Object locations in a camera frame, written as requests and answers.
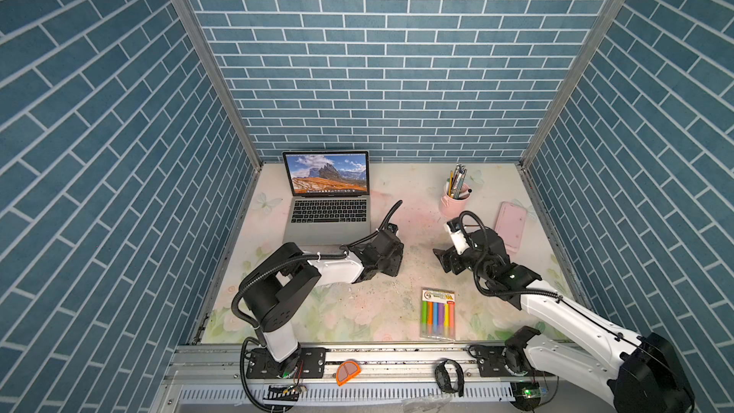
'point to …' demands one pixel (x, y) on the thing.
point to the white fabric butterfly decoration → (266, 204)
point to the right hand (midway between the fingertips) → (448, 244)
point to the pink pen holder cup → (453, 208)
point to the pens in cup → (455, 183)
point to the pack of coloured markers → (438, 314)
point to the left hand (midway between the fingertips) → (400, 261)
